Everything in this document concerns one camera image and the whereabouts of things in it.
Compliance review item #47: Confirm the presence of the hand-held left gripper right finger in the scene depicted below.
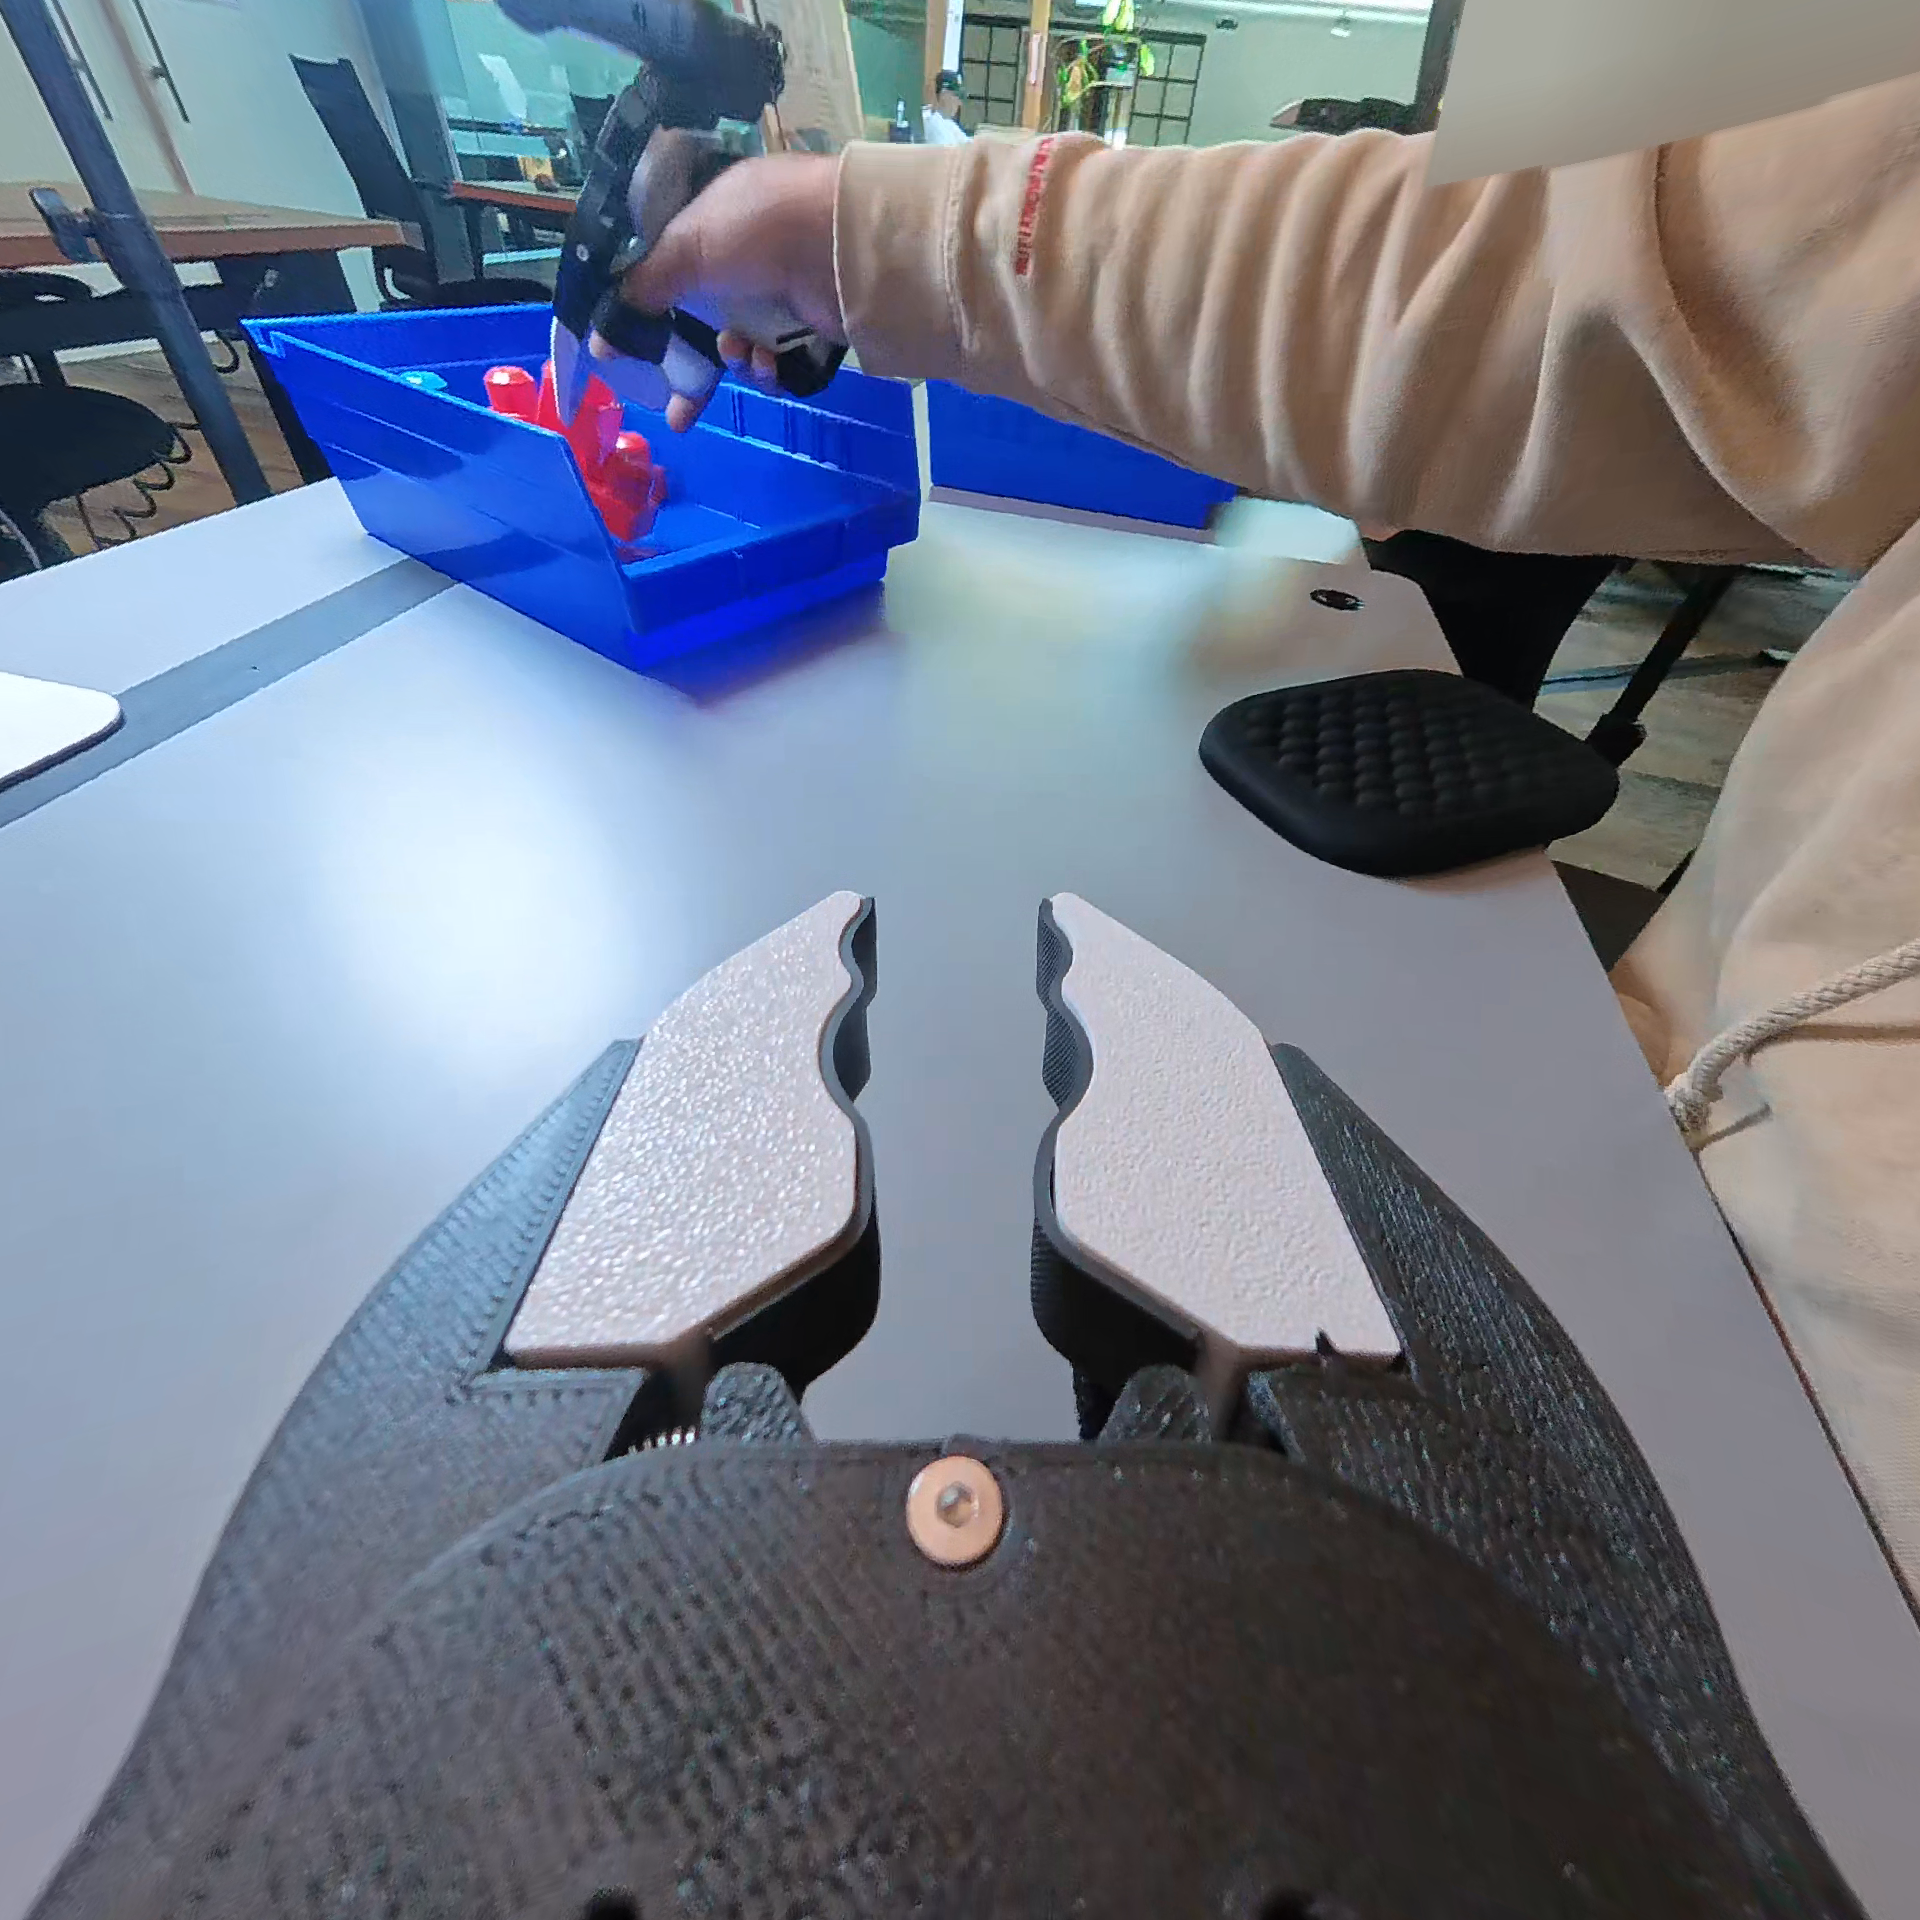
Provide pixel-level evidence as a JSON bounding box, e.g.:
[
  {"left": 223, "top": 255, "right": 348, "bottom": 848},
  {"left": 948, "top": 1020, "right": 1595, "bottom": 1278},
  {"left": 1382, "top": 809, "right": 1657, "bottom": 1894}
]
[{"left": 1031, "top": 892, "right": 1408, "bottom": 1442}]

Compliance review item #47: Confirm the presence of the black office chair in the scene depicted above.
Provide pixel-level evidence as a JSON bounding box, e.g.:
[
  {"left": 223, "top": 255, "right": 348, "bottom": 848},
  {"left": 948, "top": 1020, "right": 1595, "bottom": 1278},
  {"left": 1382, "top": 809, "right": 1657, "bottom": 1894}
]
[
  {"left": 291, "top": 52, "right": 560, "bottom": 314},
  {"left": 0, "top": 271, "right": 185, "bottom": 585}
]

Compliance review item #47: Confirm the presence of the wooden desk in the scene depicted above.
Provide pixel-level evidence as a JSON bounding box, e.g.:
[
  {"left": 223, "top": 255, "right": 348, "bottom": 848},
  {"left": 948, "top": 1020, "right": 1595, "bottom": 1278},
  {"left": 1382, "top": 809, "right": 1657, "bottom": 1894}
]
[{"left": 0, "top": 180, "right": 433, "bottom": 367}]

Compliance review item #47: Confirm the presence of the black coiled cable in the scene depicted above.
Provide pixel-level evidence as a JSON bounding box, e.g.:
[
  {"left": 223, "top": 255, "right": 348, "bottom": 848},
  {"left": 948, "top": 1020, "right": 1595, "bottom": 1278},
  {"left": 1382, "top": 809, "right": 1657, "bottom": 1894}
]
[{"left": 83, "top": 427, "right": 202, "bottom": 554}]

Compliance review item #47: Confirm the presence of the person's right forearm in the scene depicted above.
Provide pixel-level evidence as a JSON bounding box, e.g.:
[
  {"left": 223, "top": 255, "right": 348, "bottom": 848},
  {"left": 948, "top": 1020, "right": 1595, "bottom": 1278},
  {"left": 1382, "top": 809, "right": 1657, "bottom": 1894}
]
[{"left": 833, "top": 75, "right": 1920, "bottom": 576}]

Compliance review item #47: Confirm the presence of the heap of joined mega blocks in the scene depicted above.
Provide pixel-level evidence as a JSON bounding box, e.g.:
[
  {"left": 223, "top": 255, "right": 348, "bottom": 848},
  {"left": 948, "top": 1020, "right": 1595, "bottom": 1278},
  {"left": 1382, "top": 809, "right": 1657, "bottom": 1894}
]
[{"left": 396, "top": 364, "right": 672, "bottom": 562}]

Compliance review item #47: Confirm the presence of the black tripod pole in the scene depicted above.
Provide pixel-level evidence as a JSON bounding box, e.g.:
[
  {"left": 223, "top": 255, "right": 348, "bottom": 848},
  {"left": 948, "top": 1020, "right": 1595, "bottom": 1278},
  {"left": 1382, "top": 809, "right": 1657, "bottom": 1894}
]
[{"left": 0, "top": 0, "right": 275, "bottom": 508}]

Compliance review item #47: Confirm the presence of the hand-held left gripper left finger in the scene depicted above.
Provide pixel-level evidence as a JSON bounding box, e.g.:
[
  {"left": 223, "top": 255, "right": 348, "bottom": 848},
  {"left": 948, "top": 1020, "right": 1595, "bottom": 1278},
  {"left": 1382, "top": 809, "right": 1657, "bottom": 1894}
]
[{"left": 504, "top": 892, "right": 882, "bottom": 1442}]

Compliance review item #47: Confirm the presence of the black armrest pad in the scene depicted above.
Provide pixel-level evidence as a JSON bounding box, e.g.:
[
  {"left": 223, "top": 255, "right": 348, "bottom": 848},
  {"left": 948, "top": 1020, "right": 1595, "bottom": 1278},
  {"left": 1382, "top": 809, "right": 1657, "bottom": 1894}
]
[{"left": 1199, "top": 667, "right": 1626, "bottom": 883}]

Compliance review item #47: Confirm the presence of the green potted plant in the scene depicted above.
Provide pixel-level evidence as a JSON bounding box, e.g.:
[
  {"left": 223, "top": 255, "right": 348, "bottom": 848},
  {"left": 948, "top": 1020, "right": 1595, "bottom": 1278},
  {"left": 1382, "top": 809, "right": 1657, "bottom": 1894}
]
[{"left": 1047, "top": 0, "right": 1161, "bottom": 140}]

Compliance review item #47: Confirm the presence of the blue plastic bin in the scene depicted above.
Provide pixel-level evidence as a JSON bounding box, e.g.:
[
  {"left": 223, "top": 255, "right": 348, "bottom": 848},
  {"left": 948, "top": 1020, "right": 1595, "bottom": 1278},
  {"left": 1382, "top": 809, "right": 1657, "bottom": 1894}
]
[
  {"left": 241, "top": 305, "right": 923, "bottom": 675},
  {"left": 923, "top": 378, "right": 1249, "bottom": 538}
]

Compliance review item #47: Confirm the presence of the white document stand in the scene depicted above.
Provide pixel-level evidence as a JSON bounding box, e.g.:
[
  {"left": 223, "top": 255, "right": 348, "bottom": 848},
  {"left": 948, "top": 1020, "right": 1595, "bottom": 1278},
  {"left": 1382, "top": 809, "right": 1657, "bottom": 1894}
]
[{"left": 0, "top": 671, "right": 126, "bottom": 794}]

